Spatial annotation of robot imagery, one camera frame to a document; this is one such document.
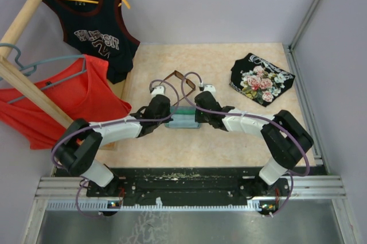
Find light blue cleaning cloth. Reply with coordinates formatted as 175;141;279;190
172;114;197;127

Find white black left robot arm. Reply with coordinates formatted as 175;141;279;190
52;95;171;196

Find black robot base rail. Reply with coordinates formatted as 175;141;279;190
72;168;294;216

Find brown sunglasses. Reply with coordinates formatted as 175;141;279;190
163;70;196;95

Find grey-blue clothes hanger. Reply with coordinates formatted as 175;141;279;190
1;42;87;91

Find aluminium frame post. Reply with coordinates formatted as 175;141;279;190
288;0;339;52

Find navy basketball jersey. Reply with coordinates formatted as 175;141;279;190
42;0;140;84

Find black floral folded shirt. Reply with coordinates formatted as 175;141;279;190
229;53;295;107

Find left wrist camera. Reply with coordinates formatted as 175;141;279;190
150;85;166;98

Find red tank top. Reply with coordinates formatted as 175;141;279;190
0;53;132;150

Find grey-blue glasses case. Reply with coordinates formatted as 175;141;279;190
165;106;201;129

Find wooden clothes rack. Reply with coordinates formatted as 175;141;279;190
1;0;139;150

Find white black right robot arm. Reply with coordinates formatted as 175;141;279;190
194;91;314;196

